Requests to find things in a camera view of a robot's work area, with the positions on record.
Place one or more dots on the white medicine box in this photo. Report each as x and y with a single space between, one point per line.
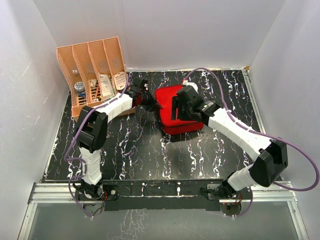
107 91

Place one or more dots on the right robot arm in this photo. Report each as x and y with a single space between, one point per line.
269 156

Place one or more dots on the red black medicine case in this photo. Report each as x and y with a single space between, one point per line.
168 114

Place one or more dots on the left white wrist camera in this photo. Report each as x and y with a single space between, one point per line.
145 84

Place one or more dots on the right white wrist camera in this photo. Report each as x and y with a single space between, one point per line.
186 83

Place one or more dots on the round blue tin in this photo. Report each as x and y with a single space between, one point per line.
80 89

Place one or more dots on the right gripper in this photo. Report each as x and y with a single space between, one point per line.
175 108

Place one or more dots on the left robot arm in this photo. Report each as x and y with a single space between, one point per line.
91 131

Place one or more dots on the orange plastic file organizer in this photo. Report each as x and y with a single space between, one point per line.
82 65

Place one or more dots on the oval blister card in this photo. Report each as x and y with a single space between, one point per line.
120 80

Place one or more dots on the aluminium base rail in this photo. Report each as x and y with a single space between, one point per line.
162 211

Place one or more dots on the small medicine boxes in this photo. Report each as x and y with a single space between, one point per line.
95 90

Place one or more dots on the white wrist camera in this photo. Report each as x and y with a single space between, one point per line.
186 83
145 84

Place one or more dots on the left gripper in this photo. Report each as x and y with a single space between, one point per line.
152 103

